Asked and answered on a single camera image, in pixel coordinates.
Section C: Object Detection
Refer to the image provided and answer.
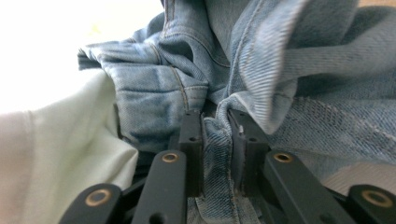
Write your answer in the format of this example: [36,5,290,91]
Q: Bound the blue denim jeans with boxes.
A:
[77,0,396,224]

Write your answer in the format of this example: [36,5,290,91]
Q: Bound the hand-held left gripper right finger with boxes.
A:
[228,108,272,192]

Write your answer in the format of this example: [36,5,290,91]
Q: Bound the white leaf print laundry bag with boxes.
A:
[0,0,166,115]

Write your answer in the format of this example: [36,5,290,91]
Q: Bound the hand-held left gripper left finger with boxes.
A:
[168,109,207,198]

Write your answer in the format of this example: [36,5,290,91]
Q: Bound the white cloth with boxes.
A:
[0,69,139,224]

